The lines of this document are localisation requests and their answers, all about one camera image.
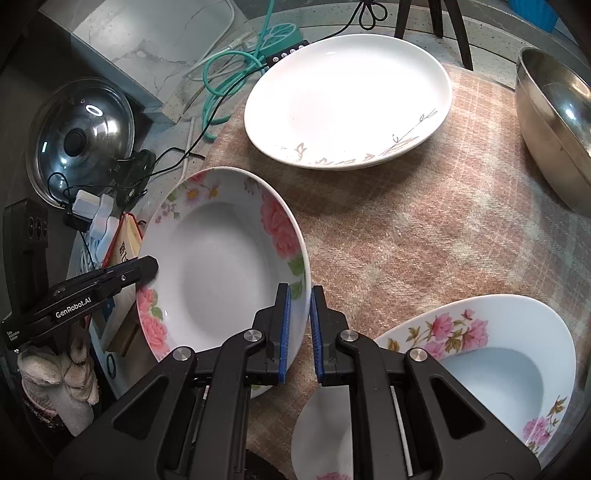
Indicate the large white leaf-print plate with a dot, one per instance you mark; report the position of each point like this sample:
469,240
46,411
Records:
344,168
346,97

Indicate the person's left hand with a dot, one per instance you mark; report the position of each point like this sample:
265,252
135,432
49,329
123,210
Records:
60,376

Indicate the black tripod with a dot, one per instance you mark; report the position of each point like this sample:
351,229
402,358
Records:
457,32

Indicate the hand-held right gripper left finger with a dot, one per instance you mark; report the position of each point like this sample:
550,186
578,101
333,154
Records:
286,323

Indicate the blue plastic cup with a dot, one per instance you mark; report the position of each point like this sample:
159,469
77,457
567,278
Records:
531,11

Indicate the plaid cloth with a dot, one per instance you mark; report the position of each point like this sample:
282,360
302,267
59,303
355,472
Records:
392,230

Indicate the black clamp device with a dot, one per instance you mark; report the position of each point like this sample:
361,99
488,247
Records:
136,173

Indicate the glass pot lid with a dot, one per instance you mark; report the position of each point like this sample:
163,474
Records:
92,138

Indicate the stainless steel bowl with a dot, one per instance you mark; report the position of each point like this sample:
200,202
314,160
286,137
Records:
554,115

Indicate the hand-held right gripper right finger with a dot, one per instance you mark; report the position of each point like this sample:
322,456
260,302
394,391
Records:
315,332

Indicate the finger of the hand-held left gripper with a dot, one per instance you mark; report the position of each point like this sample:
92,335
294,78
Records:
134,271

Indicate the yellow box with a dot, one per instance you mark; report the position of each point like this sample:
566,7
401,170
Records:
127,247

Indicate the white charger plug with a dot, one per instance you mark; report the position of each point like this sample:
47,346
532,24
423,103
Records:
85,203

